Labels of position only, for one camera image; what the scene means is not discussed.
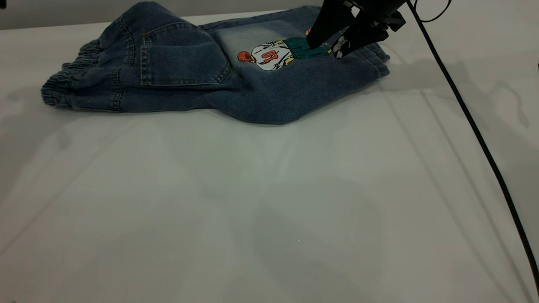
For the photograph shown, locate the thin black cable with plug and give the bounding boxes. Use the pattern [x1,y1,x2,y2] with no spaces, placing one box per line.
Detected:
[414,0,452,23]

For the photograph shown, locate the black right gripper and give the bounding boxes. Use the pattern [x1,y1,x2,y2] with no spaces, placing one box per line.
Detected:
[306,0,407,59]

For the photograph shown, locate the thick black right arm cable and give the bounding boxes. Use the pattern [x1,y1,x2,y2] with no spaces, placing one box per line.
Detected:
[405,0,539,295]

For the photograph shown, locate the blue denim jeans with print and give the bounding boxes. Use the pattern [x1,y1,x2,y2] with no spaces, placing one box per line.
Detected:
[41,1,390,125]

